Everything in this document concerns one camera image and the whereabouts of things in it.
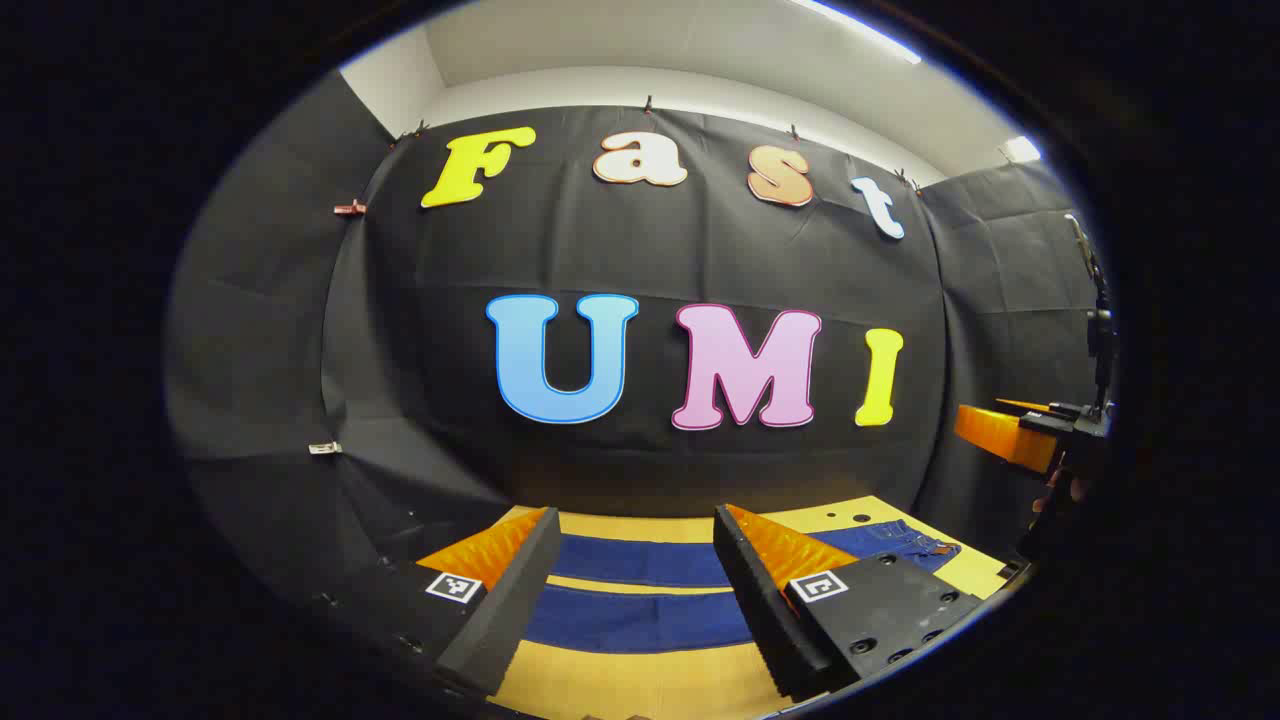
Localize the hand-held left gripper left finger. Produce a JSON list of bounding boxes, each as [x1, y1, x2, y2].
[[310, 506, 563, 699]]

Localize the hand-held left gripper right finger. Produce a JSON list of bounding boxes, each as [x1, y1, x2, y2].
[[713, 503, 986, 703]]

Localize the blue jeans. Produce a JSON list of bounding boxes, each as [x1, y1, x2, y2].
[[525, 518, 963, 656]]

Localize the black backdrop cloth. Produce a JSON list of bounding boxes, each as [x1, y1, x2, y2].
[[165, 70, 1106, 621]]

